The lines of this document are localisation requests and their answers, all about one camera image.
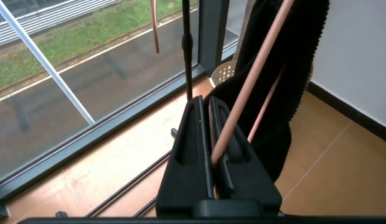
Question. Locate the black clothes rack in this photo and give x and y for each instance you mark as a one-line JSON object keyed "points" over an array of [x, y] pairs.
{"points": [[187, 46]]}

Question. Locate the window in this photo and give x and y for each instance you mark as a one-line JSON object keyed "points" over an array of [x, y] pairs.
{"points": [[87, 77]]}

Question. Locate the black shorts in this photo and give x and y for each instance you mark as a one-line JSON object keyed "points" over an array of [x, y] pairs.
{"points": [[299, 46]]}

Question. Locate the beige curtain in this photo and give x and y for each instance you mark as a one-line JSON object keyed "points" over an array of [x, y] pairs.
{"points": [[244, 18]]}

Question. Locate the white laundry basket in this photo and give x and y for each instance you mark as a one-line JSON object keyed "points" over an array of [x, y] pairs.
{"points": [[224, 73]]}

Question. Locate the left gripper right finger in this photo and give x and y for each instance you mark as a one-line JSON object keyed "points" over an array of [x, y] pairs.
{"points": [[252, 186]]}

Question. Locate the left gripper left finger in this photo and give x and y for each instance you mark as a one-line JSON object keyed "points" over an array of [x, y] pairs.
{"points": [[186, 186]]}

